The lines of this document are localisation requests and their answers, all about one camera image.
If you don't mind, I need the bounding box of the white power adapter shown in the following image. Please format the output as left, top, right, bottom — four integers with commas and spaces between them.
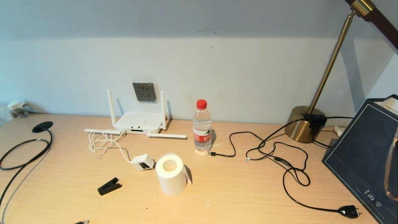
131, 154, 155, 171

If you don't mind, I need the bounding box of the white router with antennas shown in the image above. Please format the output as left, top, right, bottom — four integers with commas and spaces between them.
84, 89, 187, 139

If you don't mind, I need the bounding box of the water bottle red cap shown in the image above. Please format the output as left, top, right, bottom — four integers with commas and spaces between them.
192, 100, 212, 155

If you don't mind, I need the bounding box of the white toilet paper roll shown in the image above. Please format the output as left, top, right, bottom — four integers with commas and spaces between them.
155, 152, 192, 196

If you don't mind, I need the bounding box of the brass desk lamp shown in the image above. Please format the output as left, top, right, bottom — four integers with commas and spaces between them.
285, 0, 398, 144

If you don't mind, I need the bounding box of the black adapter on lamp base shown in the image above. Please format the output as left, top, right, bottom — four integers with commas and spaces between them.
301, 113, 328, 131

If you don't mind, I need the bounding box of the black plastic clip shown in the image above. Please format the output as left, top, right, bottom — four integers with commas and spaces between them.
97, 177, 122, 196

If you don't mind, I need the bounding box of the dark blue gift bag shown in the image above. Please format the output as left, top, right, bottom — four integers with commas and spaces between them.
322, 94, 398, 224

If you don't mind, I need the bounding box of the grey wall socket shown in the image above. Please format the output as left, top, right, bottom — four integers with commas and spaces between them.
132, 82, 157, 102

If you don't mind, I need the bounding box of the black cable with round disc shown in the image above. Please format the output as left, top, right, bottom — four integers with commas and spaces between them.
0, 121, 54, 207

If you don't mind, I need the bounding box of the black lamp power cable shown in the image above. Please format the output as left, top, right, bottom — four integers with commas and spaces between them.
246, 132, 363, 219

